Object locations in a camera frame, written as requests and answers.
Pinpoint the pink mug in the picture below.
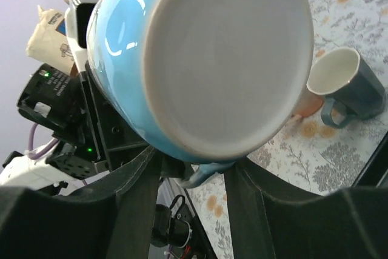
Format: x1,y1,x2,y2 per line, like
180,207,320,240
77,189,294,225
288,90,324,123

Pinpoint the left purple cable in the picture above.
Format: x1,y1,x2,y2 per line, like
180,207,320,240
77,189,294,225
25,122,58,161

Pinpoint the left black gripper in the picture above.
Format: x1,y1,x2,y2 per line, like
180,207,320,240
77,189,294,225
17,63,148,171

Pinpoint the black rectangular tray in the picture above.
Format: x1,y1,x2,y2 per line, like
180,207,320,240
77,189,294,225
352,133,388,188

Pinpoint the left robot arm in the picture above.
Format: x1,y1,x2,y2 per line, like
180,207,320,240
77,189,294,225
1,64,148,195

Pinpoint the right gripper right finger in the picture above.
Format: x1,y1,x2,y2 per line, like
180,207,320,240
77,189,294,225
224,158,387,258

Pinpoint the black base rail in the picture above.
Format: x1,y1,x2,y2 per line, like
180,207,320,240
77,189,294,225
149,178,216,258

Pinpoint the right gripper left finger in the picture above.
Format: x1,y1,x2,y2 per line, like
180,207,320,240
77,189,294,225
1,147,161,258

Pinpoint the cream wrapped paper roll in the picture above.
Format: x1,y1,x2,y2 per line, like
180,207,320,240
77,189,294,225
25,5,75,74

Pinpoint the blue mug white base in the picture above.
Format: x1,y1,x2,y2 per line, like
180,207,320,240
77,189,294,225
86,0,313,189

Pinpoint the grey-blue faceted mug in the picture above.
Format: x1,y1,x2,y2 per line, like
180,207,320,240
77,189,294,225
307,47,387,129

